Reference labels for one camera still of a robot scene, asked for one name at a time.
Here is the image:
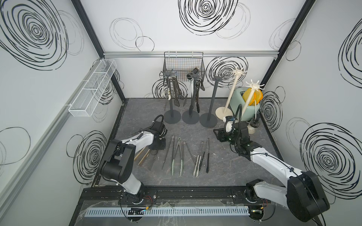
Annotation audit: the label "cream rack stand rear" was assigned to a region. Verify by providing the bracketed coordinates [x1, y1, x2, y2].
[215, 69, 246, 121]

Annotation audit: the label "white wire shelf basket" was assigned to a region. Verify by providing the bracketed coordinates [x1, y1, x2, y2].
[68, 59, 117, 117]

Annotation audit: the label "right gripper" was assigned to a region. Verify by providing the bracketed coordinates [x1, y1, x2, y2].
[212, 127, 239, 147]

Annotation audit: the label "slim black tongs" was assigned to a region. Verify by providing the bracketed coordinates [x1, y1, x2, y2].
[206, 138, 210, 173]

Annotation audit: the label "dark grey rack stand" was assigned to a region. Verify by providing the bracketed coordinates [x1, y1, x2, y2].
[164, 71, 181, 124]
[199, 76, 222, 128]
[182, 67, 199, 124]

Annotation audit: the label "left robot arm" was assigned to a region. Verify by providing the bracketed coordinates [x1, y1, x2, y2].
[100, 115, 167, 203]

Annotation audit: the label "grey cable duct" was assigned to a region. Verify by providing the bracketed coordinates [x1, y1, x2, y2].
[84, 206, 250, 217]

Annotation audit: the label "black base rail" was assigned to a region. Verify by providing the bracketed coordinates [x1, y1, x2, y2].
[80, 186, 307, 204]

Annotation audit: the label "white handled steel tongs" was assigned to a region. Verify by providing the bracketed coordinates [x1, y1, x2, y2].
[167, 77, 172, 100]

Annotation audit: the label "black ring tongs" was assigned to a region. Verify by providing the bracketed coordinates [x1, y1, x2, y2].
[187, 67, 199, 116]

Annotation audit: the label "green tipped tongs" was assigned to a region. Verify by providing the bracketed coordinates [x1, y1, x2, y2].
[171, 137, 183, 177]

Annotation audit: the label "cream rack stand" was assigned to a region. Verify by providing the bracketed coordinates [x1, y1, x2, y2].
[241, 80, 265, 117]
[215, 69, 246, 121]

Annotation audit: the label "cream rack stand front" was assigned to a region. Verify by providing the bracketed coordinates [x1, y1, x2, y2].
[241, 80, 265, 117]

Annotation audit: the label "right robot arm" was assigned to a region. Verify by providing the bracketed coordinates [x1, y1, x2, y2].
[213, 107, 330, 222]

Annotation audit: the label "black silicone tongs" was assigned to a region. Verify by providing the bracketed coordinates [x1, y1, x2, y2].
[172, 76, 184, 107]

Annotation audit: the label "black wire basket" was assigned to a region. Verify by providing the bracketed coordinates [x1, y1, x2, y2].
[162, 51, 205, 82]

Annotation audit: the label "cream tipped tongs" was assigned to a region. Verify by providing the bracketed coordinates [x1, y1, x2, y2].
[193, 141, 204, 177]

